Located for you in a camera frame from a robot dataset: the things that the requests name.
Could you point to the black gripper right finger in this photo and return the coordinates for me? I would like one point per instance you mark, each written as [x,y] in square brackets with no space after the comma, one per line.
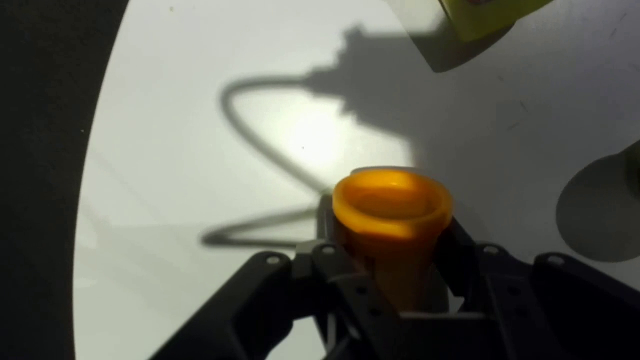
[553,306]

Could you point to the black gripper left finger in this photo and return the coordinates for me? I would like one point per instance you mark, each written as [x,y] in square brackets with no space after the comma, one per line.
[292,306]

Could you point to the yellow cup with orange rim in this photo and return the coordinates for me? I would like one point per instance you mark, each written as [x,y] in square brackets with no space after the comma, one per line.
[392,212]

